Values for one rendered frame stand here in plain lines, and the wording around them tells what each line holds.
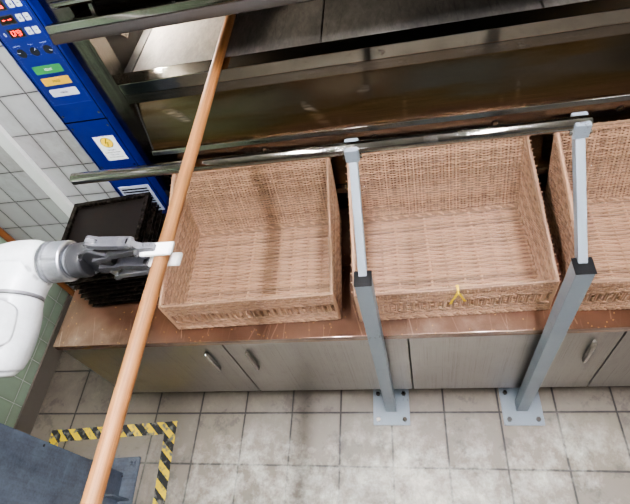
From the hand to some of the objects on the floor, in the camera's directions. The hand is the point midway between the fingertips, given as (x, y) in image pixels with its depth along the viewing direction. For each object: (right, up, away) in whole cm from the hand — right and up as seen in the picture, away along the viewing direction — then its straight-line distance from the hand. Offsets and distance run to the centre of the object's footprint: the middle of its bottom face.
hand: (161, 254), depth 98 cm
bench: (+72, -36, +106) cm, 133 cm away
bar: (+54, -54, +97) cm, 124 cm away
